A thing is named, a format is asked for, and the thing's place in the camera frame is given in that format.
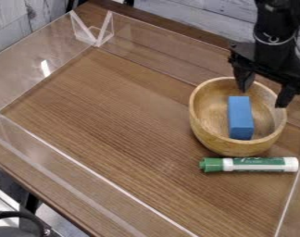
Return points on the green and white marker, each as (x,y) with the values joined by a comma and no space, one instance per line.
(268,164)

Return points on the light wooden bowl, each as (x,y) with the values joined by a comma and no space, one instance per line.
(208,109)

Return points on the black metal stand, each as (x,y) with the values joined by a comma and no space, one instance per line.
(32,224)

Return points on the blue rectangular block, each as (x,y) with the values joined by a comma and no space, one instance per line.
(240,118)

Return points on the clear acrylic tray walls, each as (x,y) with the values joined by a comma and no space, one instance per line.
(97,139)

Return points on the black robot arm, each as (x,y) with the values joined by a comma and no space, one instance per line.
(277,23)

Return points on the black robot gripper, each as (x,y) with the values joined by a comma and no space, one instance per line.
(272,61)

